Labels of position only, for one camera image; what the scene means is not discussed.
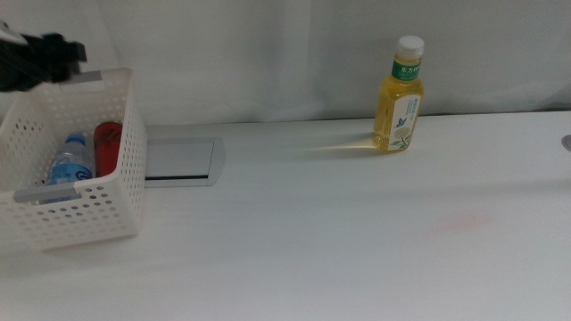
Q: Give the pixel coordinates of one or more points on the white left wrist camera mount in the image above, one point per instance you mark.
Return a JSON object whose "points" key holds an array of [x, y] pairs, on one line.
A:
{"points": [[9, 35]]}

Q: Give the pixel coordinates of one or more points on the grey round table grommet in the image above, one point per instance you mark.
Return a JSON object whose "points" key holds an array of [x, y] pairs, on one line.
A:
{"points": [[567, 143]]}

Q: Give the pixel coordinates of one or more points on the yellow tea bottle white cap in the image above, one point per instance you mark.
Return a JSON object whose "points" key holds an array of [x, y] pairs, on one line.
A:
{"points": [[397, 111]]}

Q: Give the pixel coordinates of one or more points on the white backdrop curtain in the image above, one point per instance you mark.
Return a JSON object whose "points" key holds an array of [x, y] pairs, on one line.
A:
{"points": [[267, 44]]}

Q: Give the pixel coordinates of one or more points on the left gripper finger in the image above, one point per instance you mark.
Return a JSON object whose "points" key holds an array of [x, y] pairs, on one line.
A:
{"points": [[63, 72], [71, 50]]}

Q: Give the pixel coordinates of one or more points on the small water bottle blue cap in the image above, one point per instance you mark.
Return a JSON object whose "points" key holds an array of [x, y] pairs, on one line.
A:
{"points": [[71, 165]]}

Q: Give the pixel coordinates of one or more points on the white perforated plastic basket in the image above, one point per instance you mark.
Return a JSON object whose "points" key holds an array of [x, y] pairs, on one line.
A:
{"points": [[120, 178]]}

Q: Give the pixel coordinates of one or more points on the red soda can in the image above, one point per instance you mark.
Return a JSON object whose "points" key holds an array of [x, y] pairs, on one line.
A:
{"points": [[108, 151]]}

